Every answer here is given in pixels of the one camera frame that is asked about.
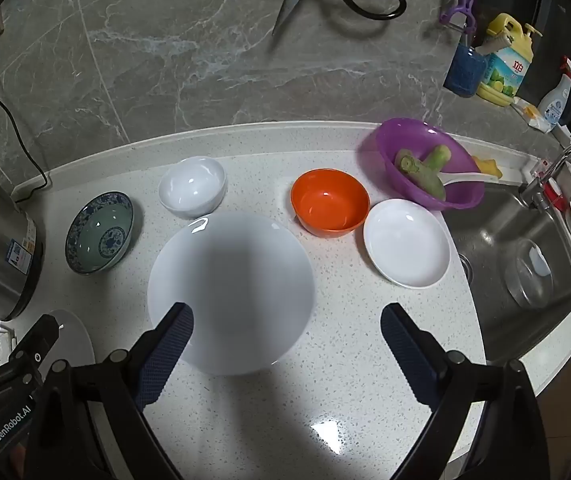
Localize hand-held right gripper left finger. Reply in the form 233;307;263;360
40;302;196;480

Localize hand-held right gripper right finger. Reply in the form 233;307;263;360
380;303;542;480

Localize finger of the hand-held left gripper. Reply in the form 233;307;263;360
10;314;62;377

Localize large white plate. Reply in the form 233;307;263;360
147;211;315;376

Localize white bowl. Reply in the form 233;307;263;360
158;156;228;219

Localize stainless steel pot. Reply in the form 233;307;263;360
0;174;45;322

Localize small white plate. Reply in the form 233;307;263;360
363;198;451;289

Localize stainless steel sink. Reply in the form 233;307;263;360
445;180;571;367

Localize blue patterned bowl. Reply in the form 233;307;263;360
65;191;135;276

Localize clear glass bowl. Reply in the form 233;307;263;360
505;239;554;309

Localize orange bowl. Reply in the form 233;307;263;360
290;169;370;239

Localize green vegetable stem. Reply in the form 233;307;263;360
395;149;447;200
423;145;453;172

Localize white spoon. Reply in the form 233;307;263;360
438;171;500;189

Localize steel faucet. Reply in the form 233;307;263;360
518;141;571;212

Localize yellow sponge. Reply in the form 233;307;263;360
473;156;504;180

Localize purple plastic bowl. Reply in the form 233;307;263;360
375;118;486;211

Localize white orange tube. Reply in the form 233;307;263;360
513;97;561;134

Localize blue utensil cup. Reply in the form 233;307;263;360
444;42;489;98

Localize white spray bottle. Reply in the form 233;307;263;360
536;56;571;126

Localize yellow dish soap bottle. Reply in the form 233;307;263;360
475;13;543;107

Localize black power cable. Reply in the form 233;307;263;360
0;35;49;197

